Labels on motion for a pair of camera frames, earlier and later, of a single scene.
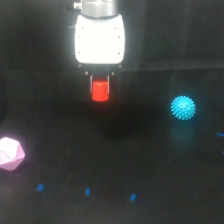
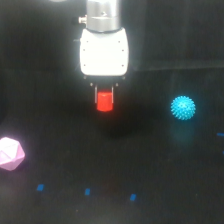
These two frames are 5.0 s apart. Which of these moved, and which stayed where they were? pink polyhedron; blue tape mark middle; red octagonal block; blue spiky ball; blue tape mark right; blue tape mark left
Moved: red octagonal block
Stayed: blue tape mark right; pink polyhedron; blue spiky ball; blue tape mark left; blue tape mark middle
